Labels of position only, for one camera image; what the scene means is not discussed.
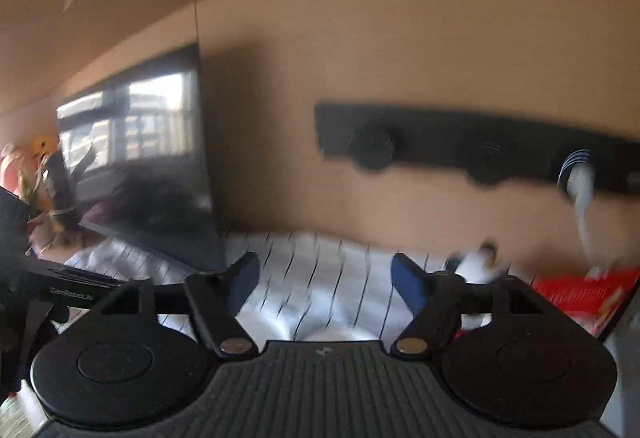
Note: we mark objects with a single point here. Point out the red snack box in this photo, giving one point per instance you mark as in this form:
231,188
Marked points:
585,300

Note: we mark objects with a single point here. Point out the black monitor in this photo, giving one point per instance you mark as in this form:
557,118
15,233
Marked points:
150,153

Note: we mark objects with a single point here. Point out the white black toy figure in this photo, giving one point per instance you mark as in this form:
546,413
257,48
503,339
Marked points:
477,263

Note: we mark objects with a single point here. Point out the white sock blue stripes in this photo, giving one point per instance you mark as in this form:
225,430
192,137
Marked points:
580,188

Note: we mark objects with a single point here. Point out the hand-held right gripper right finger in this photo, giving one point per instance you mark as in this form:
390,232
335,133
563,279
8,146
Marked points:
406,283

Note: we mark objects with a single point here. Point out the checked tablecloth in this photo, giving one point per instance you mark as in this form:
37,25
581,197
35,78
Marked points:
320,278

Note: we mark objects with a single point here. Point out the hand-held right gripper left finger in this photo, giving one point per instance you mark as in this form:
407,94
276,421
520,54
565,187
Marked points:
245,280

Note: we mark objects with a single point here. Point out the black power strip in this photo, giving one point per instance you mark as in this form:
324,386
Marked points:
450,143

